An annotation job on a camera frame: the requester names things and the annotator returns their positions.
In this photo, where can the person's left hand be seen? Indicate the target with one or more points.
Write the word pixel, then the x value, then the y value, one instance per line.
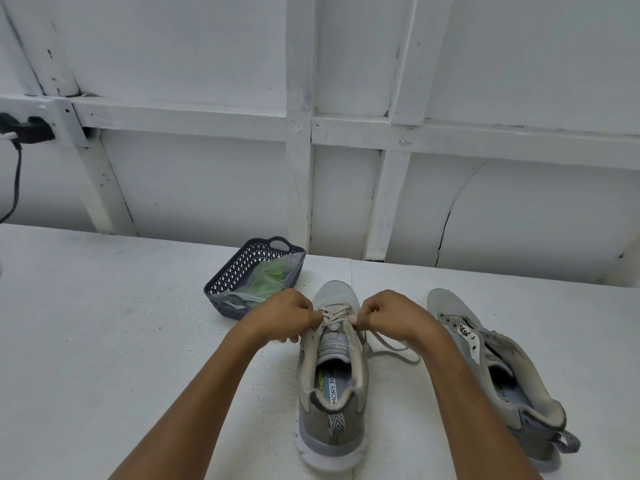
pixel 280 314

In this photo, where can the person's right hand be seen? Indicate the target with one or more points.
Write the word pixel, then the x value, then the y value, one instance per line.
pixel 395 314

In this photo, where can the person's right fingers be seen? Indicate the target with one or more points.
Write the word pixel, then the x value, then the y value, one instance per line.
pixel 365 314

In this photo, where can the person's left fingers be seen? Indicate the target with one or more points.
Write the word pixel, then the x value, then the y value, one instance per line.
pixel 306 314

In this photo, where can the beige shoelace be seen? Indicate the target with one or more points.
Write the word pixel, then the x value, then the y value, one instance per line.
pixel 336 314

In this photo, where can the person's left forearm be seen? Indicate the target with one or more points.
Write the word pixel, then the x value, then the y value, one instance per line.
pixel 200 404

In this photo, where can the person's right forearm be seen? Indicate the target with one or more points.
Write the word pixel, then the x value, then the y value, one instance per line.
pixel 470 409

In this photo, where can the clear plastic bag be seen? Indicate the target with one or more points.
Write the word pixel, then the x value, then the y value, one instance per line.
pixel 292 267

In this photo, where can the green leafy bundle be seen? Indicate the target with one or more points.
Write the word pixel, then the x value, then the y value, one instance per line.
pixel 270 279

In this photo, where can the dark blue plastic basket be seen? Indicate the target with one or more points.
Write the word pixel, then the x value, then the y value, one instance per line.
pixel 235 274

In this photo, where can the grey sneaker with laces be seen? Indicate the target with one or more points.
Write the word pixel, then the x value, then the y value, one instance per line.
pixel 334 414

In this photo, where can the grey sneaker without laces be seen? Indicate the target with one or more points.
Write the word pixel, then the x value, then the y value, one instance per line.
pixel 505 364

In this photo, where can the black power adapter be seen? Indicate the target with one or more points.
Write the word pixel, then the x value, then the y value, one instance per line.
pixel 30 128

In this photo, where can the white metal bracket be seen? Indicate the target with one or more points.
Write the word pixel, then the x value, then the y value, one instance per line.
pixel 67 119

